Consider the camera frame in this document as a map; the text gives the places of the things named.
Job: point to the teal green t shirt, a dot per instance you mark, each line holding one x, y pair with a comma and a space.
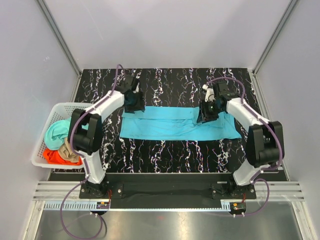
56, 133

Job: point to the bright blue t shirt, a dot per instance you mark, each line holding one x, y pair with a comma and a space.
161, 123

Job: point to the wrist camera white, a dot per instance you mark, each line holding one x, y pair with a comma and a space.
137, 88
209, 93

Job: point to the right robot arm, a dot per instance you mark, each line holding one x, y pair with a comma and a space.
264, 149

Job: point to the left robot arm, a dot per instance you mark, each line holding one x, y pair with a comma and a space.
86, 129

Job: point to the right small connector board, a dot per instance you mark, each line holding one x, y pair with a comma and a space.
239, 206

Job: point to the aluminium front rail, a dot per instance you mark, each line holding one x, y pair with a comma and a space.
54, 195

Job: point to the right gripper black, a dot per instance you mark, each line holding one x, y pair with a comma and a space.
206, 114

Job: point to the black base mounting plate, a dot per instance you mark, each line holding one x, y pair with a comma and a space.
164, 192

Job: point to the aluminium frame post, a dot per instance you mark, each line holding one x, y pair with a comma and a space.
275, 35
58, 35

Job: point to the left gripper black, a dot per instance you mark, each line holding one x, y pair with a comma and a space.
135, 105

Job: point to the orange t shirt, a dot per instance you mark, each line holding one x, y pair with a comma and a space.
53, 157

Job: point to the small connector board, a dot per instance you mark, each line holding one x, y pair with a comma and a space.
239, 206
103, 205

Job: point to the left small connector board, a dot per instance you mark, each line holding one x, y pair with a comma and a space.
103, 205

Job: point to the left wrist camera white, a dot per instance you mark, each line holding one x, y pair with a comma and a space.
137, 88

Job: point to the beige t shirt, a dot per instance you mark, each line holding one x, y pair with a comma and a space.
66, 153

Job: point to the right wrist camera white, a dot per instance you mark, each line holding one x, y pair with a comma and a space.
209, 93

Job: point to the right aluminium frame post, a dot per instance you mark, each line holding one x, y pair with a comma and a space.
275, 35

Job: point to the white plastic laundry basket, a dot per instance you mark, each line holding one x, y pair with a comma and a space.
59, 111

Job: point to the left aluminium frame post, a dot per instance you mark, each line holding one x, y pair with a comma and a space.
58, 35

